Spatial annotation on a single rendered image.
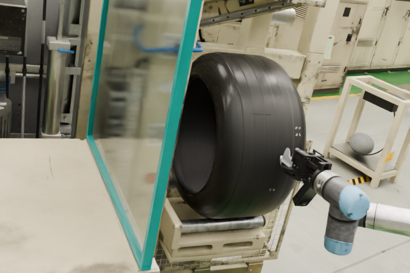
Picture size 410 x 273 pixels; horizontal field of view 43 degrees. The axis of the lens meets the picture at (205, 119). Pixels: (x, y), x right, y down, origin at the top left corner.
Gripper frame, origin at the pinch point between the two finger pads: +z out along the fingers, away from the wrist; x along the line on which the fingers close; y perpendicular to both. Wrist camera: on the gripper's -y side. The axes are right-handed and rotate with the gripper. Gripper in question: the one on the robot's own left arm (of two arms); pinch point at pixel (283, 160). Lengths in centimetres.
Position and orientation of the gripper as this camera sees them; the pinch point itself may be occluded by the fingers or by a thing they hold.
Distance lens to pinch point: 161.0
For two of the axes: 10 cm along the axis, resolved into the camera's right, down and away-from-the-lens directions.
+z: -3.9, -3.2, 8.6
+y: 1.6, -9.5, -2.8
